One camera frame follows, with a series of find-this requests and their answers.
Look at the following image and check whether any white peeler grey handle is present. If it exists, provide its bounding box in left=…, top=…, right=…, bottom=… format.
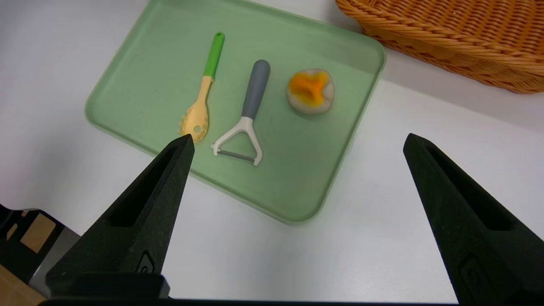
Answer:
left=211, top=59, right=271, bottom=167

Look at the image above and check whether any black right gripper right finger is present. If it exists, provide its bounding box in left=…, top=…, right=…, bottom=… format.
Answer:
left=403, top=133, right=544, bottom=306

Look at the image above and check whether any round bun with orange topping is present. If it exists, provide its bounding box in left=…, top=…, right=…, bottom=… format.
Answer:
left=286, top=68, right=335, bottom=115

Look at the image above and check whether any orange wicker basket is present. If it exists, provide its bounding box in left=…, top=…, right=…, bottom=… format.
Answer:
left=335, top=0, right=544, bottom=94

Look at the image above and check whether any black metal frame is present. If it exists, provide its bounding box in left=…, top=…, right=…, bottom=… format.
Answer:
left=0, top=204, right=64, bottom=284

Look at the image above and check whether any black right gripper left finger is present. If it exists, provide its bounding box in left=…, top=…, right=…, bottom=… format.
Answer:
left=42, top=134, right=195, bottom=303

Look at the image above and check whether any light green plastic tray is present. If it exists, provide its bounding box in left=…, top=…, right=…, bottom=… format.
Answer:
left=84, top=0, right=387, bottom=225

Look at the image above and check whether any yellow pasta spoon green handle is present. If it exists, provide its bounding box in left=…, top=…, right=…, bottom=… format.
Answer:
left=178, top=32, right=225, bottom=143

